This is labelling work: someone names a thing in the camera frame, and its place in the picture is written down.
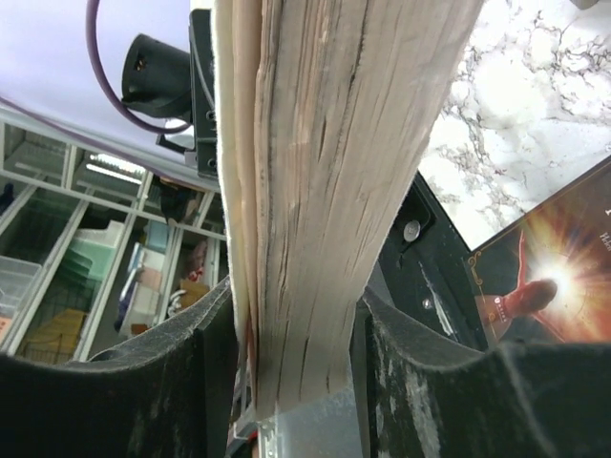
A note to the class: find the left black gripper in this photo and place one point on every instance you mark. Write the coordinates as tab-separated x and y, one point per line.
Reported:
164	82

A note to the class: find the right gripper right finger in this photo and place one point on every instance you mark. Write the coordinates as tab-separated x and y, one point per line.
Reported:
419	394

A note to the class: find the thin dark patterned book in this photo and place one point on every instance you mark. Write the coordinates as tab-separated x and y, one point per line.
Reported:
546	277

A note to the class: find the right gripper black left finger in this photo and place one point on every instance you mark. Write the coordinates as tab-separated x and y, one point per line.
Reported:
167	392

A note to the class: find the purple 117-Storey Treehouse book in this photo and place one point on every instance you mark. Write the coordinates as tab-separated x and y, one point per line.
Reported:
324	109

